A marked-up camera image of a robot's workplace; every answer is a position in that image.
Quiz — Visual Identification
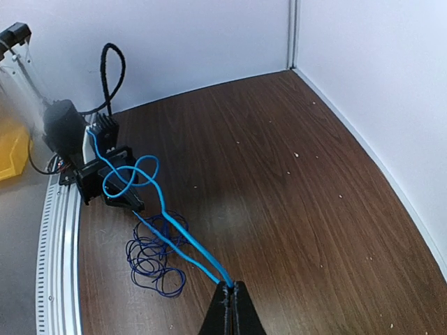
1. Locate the left aluminium corner post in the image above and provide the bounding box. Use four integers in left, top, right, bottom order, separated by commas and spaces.
286, 0, 301, 70

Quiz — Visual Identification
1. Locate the front aluminium rail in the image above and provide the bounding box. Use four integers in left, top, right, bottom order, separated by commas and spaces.
35, 175, 83, 334

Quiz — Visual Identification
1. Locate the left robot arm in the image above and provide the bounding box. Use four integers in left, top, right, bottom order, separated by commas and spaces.
1, 22, 145, 211

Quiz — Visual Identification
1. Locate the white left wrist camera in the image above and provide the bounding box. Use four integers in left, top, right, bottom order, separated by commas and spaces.
82, 125, 96, 165

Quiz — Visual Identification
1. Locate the dark blue cable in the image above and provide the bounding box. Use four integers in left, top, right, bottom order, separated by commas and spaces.
125, 212, 191, 299

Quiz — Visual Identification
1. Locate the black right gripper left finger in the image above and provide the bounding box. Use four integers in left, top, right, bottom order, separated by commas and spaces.
198, 281, 233, 335

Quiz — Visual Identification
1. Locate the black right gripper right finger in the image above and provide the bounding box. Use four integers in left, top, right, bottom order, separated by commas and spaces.
231, 281, 266, 335

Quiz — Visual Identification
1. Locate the black left camera cable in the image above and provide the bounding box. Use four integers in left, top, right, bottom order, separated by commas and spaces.
80, 42, 126, 118

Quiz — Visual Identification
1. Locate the yellow object outside cell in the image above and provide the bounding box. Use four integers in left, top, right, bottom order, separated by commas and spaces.
0, 117, 29, 181

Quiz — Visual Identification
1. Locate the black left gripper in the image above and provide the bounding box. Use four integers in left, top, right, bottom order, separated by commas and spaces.
43, 99, 145, 212

